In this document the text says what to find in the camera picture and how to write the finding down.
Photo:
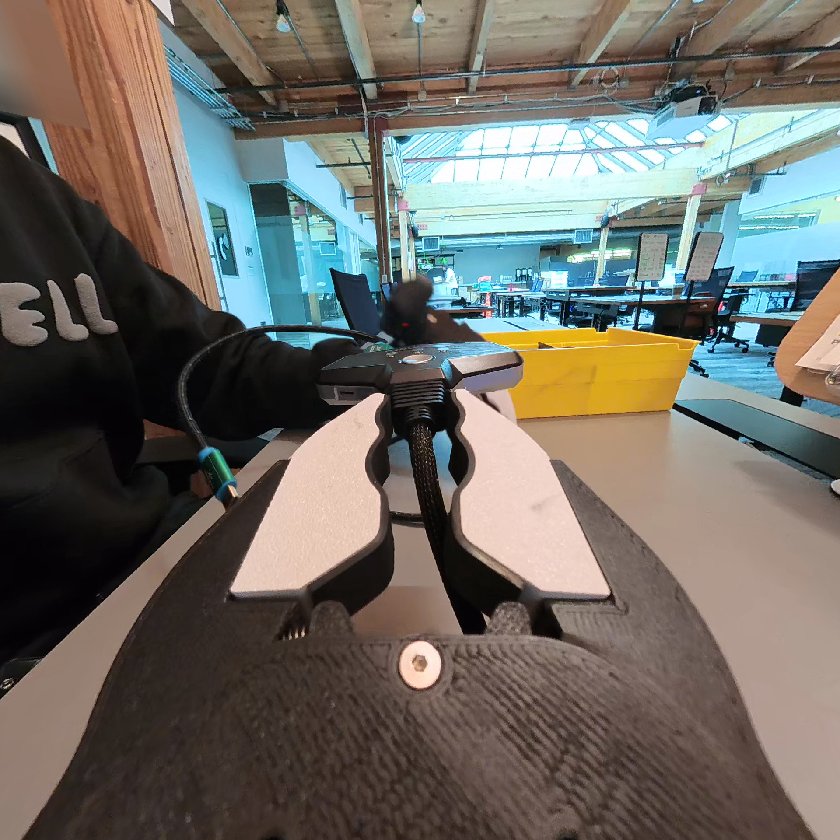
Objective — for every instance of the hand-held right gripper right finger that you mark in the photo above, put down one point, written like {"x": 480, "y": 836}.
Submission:
{"x": 525, "y": 512}

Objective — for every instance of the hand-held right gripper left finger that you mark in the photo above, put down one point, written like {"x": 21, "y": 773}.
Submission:
{"x": 315, "y": 512}

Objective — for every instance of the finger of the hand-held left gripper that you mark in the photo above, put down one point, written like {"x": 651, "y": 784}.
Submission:
{"x": 502, "y": 401}

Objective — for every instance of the yellow plastic bin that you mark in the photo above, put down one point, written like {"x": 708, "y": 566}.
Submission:
{"x": 590, "y": 380}

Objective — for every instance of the person's left forearm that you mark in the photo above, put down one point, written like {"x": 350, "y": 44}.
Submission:
{"x": 262, "y": 380}

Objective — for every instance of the black office chair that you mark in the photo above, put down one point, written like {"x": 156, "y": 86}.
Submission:
{"x": 725, "y": 302}
{"x": 354, "y": 298}

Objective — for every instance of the whiteboard on stand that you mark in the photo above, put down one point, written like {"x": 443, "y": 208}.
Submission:
{"x": 703, "y": 256}
{"x": 652, "y": 256}

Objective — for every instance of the person's black hoodie torso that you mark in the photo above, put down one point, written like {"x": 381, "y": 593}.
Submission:
{"x": 65, "y": 426}

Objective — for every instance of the wooden document stand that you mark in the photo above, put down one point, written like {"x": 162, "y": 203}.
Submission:
{"x": 797, "y": 348}

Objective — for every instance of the printed paper sheets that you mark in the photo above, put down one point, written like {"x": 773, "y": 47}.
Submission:
{"x": 823, "y": 351}

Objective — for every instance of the wooden pillar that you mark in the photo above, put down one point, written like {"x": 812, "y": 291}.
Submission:
{"x": 131, "y": 131}

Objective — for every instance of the ceiling projector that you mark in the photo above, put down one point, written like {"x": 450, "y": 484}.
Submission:
{"x": 686, "y": 108}

